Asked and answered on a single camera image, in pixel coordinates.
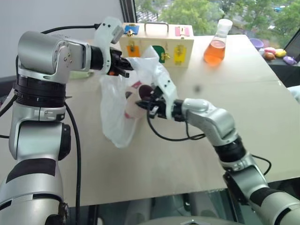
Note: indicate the flask with orange liquid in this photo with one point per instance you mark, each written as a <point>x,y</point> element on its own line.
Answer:
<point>214,52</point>

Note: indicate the pink toy food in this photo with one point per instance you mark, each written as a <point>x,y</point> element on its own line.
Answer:
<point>270,50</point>

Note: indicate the wooden latch box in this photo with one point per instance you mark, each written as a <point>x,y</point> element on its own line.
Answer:
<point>152,47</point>

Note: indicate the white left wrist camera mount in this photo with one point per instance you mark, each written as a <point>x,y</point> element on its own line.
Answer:
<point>105,35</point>

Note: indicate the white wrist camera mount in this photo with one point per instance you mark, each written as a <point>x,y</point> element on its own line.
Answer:
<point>167,90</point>
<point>105,35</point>

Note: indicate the pink and maroon toy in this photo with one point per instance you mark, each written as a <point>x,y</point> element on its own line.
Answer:
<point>138,98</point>

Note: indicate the yellow toy food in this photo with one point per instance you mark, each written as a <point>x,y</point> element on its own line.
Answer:
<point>280,53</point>

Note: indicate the dark screen panel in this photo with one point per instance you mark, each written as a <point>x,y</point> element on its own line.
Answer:
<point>294,47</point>

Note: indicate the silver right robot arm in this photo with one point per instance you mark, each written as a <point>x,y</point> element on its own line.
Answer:
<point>218,119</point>

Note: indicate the purple toy bowl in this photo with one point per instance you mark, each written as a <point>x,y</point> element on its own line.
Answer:
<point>256,43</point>

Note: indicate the white translucent plastic bag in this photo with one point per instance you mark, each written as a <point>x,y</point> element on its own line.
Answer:
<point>117,112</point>

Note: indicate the light blue cloth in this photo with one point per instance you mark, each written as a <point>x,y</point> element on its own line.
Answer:
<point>295,93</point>

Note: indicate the purple toy food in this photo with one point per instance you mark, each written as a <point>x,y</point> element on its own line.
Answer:
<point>289,60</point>

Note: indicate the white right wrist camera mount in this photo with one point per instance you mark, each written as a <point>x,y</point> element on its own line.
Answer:
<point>167,90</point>

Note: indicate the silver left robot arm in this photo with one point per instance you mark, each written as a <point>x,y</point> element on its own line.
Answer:
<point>44,54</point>

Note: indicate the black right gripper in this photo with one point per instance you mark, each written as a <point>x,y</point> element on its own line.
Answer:
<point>158,109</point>

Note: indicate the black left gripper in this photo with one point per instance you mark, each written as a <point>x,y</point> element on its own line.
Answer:
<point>116,61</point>

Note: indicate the brown toy onion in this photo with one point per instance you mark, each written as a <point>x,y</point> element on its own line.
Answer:
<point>270,55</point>

